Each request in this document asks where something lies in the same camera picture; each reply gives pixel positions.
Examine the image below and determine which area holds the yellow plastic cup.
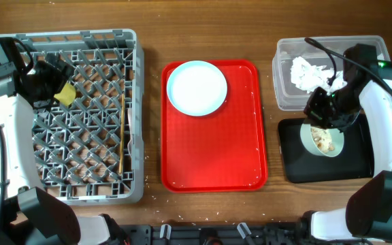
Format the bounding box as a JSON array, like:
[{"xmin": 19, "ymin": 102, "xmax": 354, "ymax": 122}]
[{"xmin": 54, "ymin": 83, "xmax": 76, "ymax": 107}]

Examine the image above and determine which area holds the green bowl with food scraps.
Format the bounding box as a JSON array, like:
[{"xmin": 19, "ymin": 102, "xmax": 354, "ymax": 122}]
[{"xmin": 299, "ymin": 123, "xmax": 344, "ymax": 157}]

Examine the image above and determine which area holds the white napkin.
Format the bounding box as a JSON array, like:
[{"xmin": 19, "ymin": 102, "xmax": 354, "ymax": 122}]
[{"xmin": 291, "ymin": 57, "xmax": 347, "ymax": 93}]

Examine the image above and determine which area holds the wooden chopstick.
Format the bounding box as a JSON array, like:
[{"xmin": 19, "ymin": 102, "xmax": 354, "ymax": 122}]
[{"xmin": 118, "ymin": 93, "xmax": 125, "ymax": 174}]

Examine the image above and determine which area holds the white plastic fork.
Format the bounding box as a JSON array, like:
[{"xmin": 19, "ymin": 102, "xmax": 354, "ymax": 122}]
[{"xmin": 127, "ymin": 108, "xmax": 134, "ymax": 158}]

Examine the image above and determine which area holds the light blue plate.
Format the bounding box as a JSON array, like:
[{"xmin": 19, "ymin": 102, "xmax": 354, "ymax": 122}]
[{"xmin": 166, "ymin": 61, "xmax": 228, "ymax": 116}]

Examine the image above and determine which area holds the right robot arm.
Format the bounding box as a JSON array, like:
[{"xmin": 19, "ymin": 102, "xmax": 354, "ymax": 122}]
[{"xmin": 304, "ymin": 59, "xmax": 392, "ymax": 242}]

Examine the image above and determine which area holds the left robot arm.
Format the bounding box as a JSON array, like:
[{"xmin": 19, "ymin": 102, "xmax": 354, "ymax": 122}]
[{"xmin": 0, "ymin": 50, "xmax": 130, "ymax": 244}]

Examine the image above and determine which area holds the grey dishwasher rack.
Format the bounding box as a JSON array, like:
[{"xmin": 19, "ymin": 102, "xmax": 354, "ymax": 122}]
[{"xmin": 0, "ymin": 29, "xmax": 144, "ymax": 206}]

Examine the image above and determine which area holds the clear plastic bin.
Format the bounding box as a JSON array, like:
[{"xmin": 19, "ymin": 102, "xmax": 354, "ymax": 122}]
[{"xmin": 272, "ymin": 35, "xmax": 390, "ymax": 111}]

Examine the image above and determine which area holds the black plastic bin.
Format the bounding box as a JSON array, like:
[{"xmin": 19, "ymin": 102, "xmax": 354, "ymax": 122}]
[{"xmin": 278, "ymin": 114, "xmax": 374, "ymax": 183}]

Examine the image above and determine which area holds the red plastic tray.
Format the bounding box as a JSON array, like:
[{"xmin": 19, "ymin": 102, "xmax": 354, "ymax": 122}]
[{"xmin": 160, "ymin": 59, "xmax": 268, "ymax": 193}]

